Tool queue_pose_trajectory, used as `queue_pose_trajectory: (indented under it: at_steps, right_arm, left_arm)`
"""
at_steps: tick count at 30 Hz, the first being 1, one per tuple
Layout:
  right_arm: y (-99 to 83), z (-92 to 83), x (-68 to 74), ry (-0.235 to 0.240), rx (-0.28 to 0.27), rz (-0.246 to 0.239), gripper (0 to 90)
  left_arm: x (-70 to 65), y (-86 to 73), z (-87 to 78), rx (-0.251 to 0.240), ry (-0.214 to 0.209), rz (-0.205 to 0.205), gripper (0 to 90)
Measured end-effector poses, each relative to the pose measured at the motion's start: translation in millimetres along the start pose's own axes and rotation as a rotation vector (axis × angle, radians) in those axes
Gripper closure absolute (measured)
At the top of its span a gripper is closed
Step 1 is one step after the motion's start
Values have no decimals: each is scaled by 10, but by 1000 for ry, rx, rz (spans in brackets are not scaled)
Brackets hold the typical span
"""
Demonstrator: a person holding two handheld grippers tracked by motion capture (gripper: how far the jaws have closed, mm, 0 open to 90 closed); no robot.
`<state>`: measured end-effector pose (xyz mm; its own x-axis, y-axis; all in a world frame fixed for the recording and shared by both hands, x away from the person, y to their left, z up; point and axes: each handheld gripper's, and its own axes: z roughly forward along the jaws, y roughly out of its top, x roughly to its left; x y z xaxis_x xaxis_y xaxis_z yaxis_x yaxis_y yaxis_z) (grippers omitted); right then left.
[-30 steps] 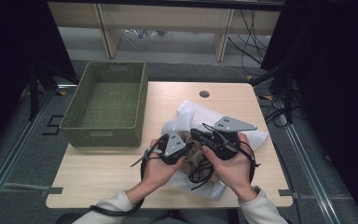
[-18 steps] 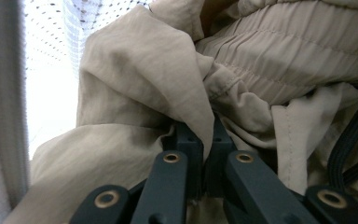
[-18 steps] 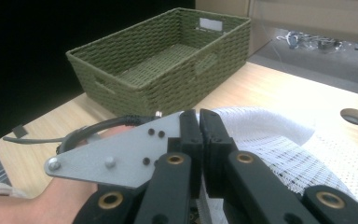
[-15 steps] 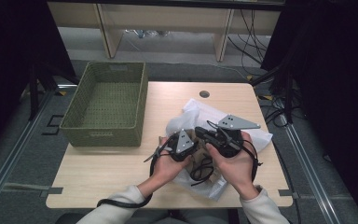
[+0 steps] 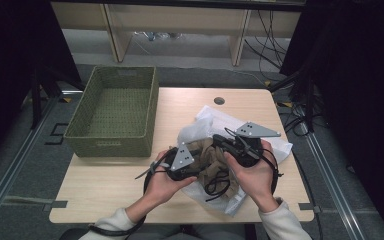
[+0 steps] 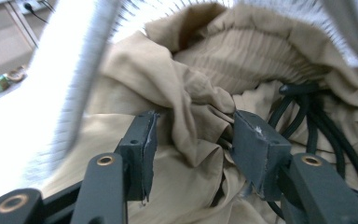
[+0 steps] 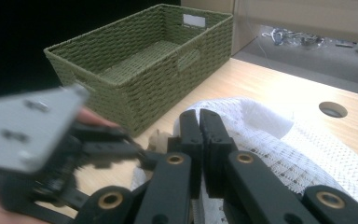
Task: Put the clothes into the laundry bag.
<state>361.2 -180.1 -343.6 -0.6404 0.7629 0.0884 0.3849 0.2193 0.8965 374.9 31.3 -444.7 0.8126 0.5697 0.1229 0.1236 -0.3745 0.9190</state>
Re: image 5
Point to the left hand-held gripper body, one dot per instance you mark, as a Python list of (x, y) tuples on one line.
[(181, 163)]

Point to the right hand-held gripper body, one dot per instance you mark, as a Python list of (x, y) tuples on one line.
[(250, 146)]

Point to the white mesh laundry bag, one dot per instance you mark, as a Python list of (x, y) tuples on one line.
[(196, 130)]

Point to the green woven basket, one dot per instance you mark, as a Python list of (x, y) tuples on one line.
[(120, 113)]

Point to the person's left hand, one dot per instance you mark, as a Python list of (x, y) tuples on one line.
[(161, 190)]

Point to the person's right hand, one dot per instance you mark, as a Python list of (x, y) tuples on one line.
[(256, 180)]

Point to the black metal stand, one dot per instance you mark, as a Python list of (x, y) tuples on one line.
[(36, 100), (309, 100)]

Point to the person's legs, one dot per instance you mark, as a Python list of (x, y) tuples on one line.
[(213, 233)]

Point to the black curtain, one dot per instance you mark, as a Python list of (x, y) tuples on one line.
[(13, 66), (363, 100)]

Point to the clear plastic litter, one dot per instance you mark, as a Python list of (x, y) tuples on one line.
[(156, 35)]

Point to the light wooden desk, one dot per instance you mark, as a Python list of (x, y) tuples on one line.
[(180, 20)]

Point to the metal floor rail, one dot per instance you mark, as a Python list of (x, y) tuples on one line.
[(330, 186), (13, 166)]

